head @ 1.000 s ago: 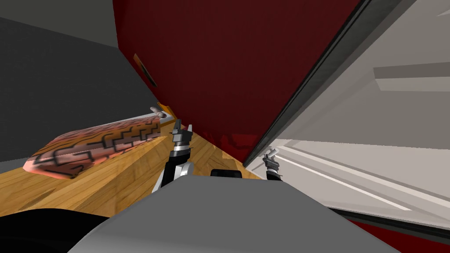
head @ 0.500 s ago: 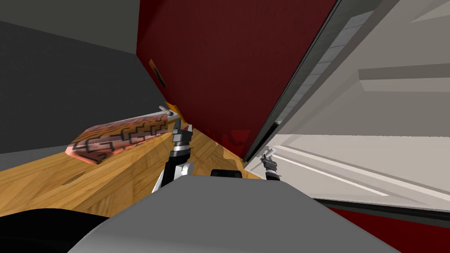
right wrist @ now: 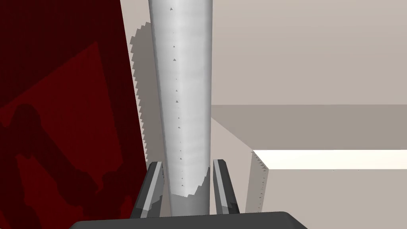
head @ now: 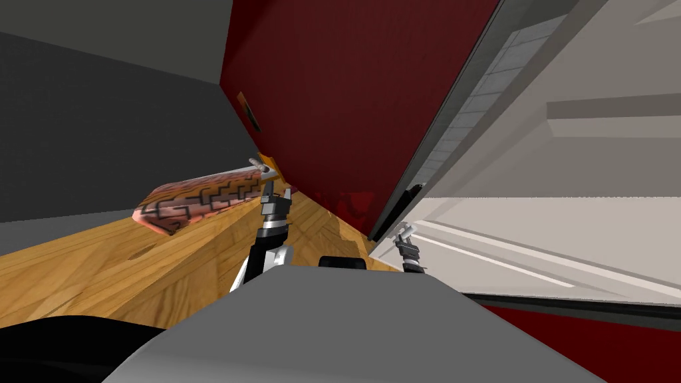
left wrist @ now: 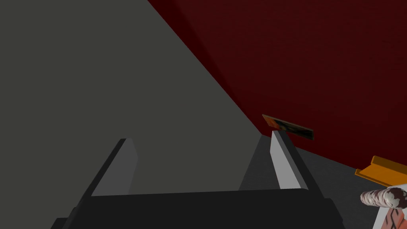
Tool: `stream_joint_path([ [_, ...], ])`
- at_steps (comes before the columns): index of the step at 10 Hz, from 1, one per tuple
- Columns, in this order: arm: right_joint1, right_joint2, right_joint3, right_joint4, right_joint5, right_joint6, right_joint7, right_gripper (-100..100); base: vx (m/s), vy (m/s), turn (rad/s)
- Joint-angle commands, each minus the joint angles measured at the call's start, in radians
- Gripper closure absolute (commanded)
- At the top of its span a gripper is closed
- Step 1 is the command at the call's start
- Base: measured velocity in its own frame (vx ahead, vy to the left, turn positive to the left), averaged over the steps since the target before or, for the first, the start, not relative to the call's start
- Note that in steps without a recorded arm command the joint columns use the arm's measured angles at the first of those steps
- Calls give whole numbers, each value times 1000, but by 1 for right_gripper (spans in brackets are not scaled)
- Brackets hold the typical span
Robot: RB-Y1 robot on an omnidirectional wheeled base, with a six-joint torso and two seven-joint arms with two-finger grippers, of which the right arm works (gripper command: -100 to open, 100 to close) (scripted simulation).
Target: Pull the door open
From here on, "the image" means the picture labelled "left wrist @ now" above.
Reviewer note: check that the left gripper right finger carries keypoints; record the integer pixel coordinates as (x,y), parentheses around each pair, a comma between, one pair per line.
(287,165)

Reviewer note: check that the white speckled cylinder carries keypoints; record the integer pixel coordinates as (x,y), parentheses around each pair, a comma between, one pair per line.
(383,196)

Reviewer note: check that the dark framed wall picture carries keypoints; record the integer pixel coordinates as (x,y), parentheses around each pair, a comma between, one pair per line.
(287,127)

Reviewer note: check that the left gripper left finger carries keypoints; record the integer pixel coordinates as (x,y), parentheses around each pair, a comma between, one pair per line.
(118,171)

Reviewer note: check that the orange shelf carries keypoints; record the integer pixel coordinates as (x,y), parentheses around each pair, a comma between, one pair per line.
(383,171)

